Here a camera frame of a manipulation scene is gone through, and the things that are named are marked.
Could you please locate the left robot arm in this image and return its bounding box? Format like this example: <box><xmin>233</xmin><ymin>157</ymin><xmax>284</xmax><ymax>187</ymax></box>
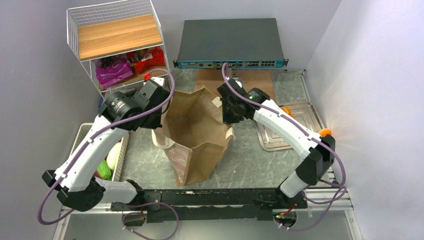
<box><xmin>42</xmin><ymin>77</ymin><xmax>175</xmax><ymax>212</ymax></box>

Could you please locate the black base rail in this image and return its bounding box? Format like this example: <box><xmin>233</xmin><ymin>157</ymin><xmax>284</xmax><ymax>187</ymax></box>
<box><xmin>110</xmin><ymin>187</ymin><xmax>308</xmax><ymax>223</ymax></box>

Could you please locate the white daikon vegetable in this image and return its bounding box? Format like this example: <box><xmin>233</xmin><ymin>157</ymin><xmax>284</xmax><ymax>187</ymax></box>
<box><xmin>105</xmin><ymin>141</ymin><xmax>122</xmax><ymax>171</ymax></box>

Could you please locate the red snack bag upper shelf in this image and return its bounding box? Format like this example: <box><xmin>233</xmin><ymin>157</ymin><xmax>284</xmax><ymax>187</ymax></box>
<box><xmin>125</xmin><ymin>46</ymin><xmax>165</xmax><ymax>74</ymax></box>

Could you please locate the wooden board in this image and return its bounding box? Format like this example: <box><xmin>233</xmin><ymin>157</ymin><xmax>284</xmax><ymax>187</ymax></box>
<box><xmin>195</xmin><ymin>69</ymin><xmax>276</xmax><ymax>100</ymax></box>

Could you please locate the orange fruit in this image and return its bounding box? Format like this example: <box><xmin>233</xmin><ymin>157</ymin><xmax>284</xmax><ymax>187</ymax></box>
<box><xmin>318</xmin><ymin>128</ymin><xmax>332</xmax><ymax>138</ymax></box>

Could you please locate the brown burlap grocery bag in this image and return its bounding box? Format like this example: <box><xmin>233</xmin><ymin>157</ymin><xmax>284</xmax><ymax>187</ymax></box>
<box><xmin>151</xmin><ymin>87</ymin><xmax>234</xmax><ymax>187</ymax></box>

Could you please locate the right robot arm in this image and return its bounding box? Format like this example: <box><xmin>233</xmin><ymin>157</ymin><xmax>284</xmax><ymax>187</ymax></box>
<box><xmin>217</xmin><ymin>78</ymin><xmax>335</xmax><ymax>208</ymax></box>

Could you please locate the white wire shelf rack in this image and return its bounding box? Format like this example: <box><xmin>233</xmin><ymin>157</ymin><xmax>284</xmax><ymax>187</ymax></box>
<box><xmin>66</xmin><ymin>0</ymin><xmax>166</xmax><ymax>101</ymax></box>

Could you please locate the purple snack bag upper shelf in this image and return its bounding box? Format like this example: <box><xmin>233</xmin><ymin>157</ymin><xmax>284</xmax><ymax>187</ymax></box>
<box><xmin>95</xmin><ymin>57</ymin><xmax>134</xmax><ymax>89</ymax></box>

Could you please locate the dark network switch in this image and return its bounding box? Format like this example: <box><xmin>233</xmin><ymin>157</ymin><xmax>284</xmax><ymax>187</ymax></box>
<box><xmin>173</xmin><ymin>18</ymin><xmax>289</xmax><ymax>69</ymax></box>

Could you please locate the white perforated basket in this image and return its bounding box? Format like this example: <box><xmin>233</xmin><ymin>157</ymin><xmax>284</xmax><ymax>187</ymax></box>
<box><xmin>69</xmin><ymin>123</ymin><xmax>130</xmax><ymax>182</ymax></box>

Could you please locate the green lettuce toy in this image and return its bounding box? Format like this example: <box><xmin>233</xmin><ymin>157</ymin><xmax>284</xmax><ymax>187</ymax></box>
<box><xmin>94</xmin><ymin>159</ymin><xmax>113</xmax><ymax>180</ymax></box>

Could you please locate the metal tray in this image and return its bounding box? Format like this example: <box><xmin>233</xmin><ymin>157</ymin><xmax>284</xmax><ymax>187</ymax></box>
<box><xmin>255</xmin><ymin>100</ymin><xmax>327</xmax><ymax>153</ymax></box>

